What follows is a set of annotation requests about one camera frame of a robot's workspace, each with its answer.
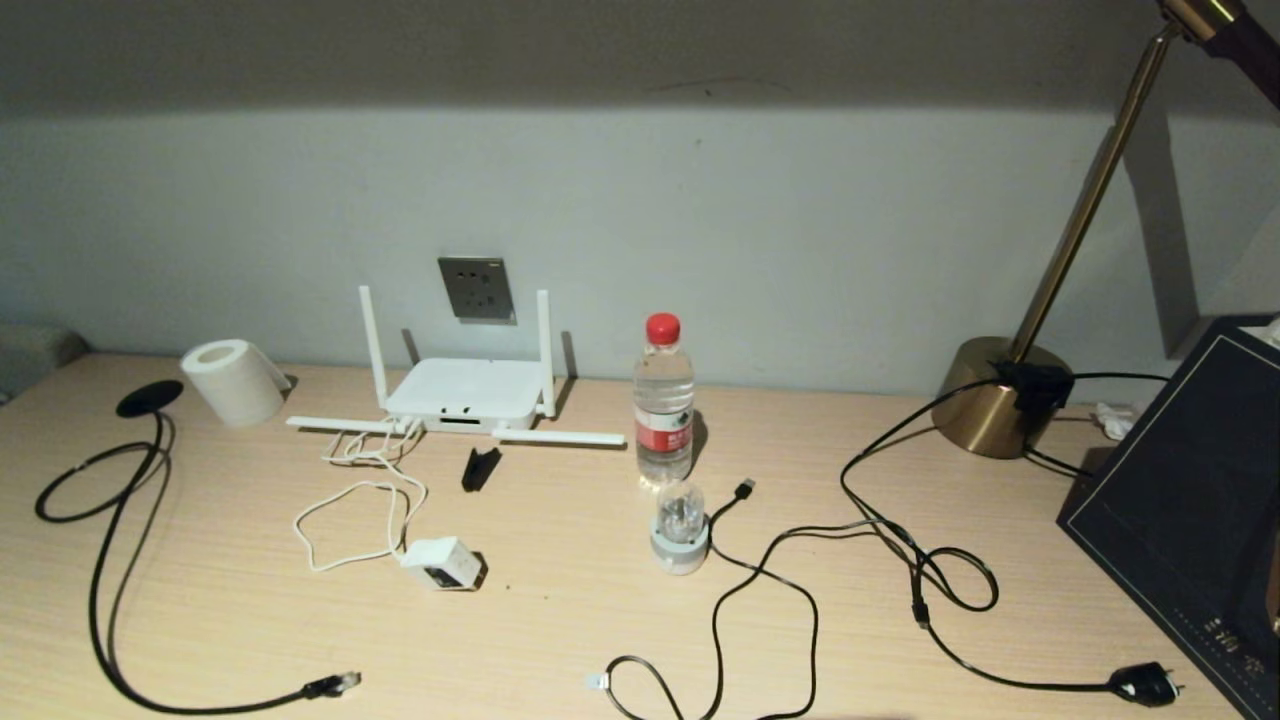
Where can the white router with antennas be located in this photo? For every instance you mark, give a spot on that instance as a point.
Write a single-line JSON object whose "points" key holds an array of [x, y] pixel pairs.
{"points": [[465, 390]]}

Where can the water bottle red cap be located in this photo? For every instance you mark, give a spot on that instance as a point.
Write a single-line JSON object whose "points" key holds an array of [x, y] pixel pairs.
{"points": [[663, 410]]}

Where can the small white clear humidifier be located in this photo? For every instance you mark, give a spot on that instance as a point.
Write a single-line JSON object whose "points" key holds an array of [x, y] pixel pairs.
{"points": [[680, 545]]}

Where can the small black stand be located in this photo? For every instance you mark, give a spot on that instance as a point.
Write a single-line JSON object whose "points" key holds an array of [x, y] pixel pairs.
{"points": [[480, 468]]}

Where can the brass desk lamp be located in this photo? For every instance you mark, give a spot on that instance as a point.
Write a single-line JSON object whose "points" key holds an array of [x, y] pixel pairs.
{"points": [[985, 410]]}

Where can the white toilet paper roll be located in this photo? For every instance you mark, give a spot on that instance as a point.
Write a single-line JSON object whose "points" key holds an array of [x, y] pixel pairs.
{"points": [[235, 385]]}

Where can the crumpled white tissue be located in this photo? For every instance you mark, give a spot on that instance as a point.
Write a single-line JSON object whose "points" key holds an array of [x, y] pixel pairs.
{"points": [[1112, 420]]}

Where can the black box with gold trim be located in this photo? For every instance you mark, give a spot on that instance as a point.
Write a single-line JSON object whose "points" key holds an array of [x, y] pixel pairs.
{"points": [[1180, 480]]}

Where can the grey wall socket plate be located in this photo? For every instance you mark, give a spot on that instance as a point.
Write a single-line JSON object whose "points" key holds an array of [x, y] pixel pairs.
{"points": [[475, 290]]}

